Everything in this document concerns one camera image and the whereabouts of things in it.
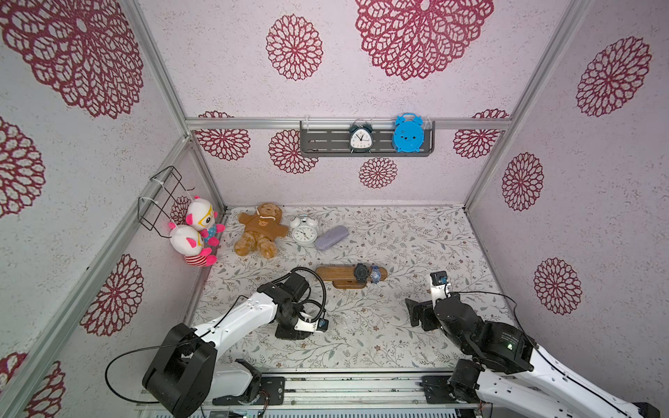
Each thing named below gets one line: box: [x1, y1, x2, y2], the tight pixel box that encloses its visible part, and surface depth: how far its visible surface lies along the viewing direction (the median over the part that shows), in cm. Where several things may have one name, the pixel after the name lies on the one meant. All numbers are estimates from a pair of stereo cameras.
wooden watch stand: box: [315, 264, 389, 290], surface depth 92 cm
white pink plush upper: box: [185, 195, 226, 251], surface depth 96 cm
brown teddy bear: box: [233, 202, 290, 260], surface depth 105 cm
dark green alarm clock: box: [348, 117, 374, 155], surface depth 92 cm
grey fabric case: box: [314, 225, 350, 251], surface depth 108 cm
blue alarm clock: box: [392, 113, 425, 153], surface depth 91 cm
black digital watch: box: [353, 262, 370, 285], surface depth 91 cm
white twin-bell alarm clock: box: [289, 214, 319, 246], surface depth 104 cm
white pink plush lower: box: [168, 221, 218, 268], surface depth 87 cm
